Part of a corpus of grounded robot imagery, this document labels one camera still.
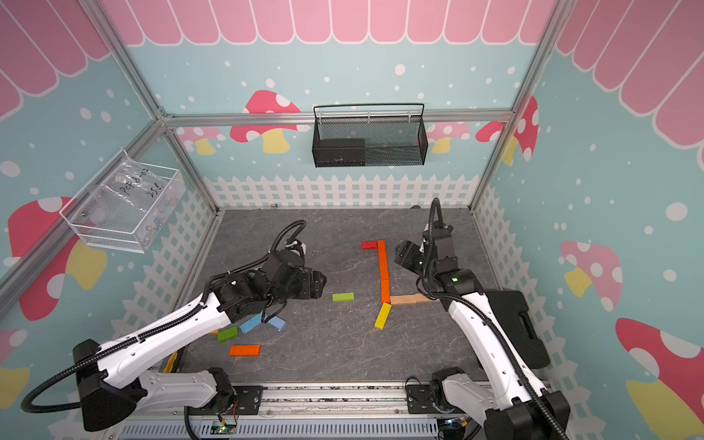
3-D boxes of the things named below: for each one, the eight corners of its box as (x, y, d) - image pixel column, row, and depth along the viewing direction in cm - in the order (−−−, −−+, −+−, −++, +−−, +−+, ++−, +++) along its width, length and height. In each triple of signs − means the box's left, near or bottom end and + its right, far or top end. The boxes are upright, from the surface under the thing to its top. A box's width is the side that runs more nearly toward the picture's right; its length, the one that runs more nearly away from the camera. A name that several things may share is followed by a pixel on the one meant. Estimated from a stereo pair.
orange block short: (381, 303, 95) (381, 301, 93) (379, 273, 102) (380, 270, 101) (390, 303, 95) (391, 301, 93) (388, 273, 102) (389, 270, 101)
